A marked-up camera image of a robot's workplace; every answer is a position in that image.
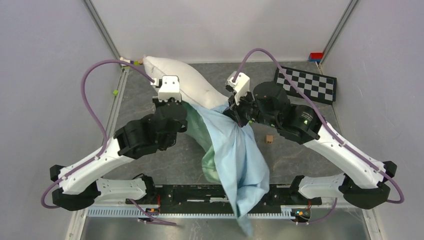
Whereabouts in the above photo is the light blue toothed rail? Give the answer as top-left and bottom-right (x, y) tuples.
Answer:
(87, 206), (295, 220)

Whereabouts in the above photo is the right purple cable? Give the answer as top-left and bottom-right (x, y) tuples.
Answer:
(231, 48), (406, 226)

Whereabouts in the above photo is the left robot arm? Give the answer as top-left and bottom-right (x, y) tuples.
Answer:
(50, 99), (188, 211)

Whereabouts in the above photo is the red blue block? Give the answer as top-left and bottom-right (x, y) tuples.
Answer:
(308, 52), (324, 63)

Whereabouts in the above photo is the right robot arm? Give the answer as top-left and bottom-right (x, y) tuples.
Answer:
(224, 81), (397, 210)

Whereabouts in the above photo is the purple cable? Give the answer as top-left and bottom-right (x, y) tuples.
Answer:
(231, 48), (406, 226)
(40, 59), (178, 227)

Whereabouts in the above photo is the white beige corner toy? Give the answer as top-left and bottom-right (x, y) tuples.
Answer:
(119, 56), (133, 67)

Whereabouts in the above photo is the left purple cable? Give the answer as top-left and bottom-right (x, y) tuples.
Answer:
(40, 59), (178, 227)

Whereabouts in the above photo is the small wooden cube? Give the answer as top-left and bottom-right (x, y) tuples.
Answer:
(264, 134), (274, 144)

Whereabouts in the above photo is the black white checkerboard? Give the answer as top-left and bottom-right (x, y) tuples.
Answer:
(273, 66), (337, 105)

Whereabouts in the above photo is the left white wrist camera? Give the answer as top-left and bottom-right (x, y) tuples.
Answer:
(150, 75), (182, 102)

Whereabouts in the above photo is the light blue pillowcase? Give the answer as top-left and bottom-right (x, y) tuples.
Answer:
(182, 102), (270, 237)

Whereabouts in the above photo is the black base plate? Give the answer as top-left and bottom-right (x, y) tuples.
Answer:
(135, 184), (322, 214)

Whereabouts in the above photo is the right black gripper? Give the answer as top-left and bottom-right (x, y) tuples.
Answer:
(224, 86), (280, 128)

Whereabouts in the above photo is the white pillow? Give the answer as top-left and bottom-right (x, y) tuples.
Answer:
(142, 56), (228, 109)

